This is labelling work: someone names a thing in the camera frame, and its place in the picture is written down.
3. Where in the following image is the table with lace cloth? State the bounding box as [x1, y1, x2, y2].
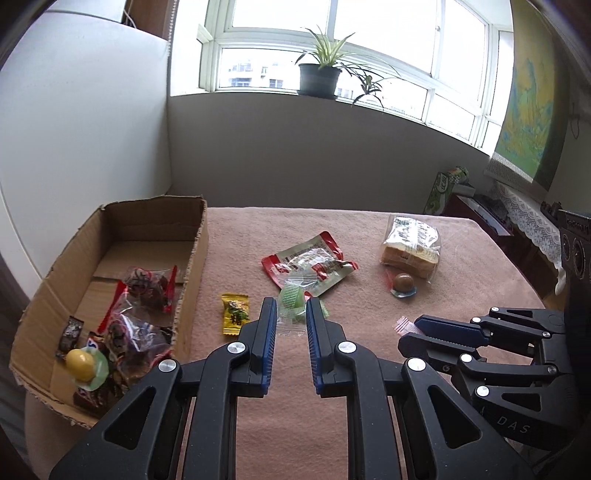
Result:
[496, 182, 568, 296]

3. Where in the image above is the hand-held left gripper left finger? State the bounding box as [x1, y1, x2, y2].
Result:
[48, 298, 278, 480]

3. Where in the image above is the green jelly cup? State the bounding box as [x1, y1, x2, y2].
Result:
[277, 281, 331, 333]

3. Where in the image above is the red snack pouch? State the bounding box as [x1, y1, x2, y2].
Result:
[261, 232, 360, 296]

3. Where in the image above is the green paper bag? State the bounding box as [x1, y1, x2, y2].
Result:
[422, 166, 469, 215]

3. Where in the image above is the white window frame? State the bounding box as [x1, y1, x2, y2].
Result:
[196, 0, 515, 153]

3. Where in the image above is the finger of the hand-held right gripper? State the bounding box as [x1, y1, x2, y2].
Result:
[398, 332, 575, 416]
[414, 307, 568, 355]

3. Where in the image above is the white bead chain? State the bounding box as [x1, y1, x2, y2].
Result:
[163, 0, 180, 97]

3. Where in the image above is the small black snack packet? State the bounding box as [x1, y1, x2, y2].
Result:
[55, 316, 85, 361]

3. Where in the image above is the yellow candy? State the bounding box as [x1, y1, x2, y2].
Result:
[219, 293, 252, 337]

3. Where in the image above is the clear bag of sliced bread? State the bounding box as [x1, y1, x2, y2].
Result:
[379, 215, 443, 283]

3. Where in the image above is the brown jelly cup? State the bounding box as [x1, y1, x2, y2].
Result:
[390, 272, 419, 298]

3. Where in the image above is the yellow and blue wall map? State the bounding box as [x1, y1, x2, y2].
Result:
[484, 0, 571, 192]

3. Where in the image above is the yellow jelly cup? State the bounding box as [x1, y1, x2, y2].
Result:
[65, 347, 110, 388]

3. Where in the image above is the potted spider plant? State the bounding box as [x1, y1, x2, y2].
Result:
[294, 25, 402, 109]

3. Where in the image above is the white cabinet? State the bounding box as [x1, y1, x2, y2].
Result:
[0, 0, 169, 296]

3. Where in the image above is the clear packet of red dates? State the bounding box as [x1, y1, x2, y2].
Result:
[99, 295, 175, 388]
[115, 265, 178, 315]

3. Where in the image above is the brown cardboard box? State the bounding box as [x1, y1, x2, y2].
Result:
[9, 195, 209, 428]

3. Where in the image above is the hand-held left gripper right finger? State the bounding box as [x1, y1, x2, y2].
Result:
[306, 298, 536, 480]

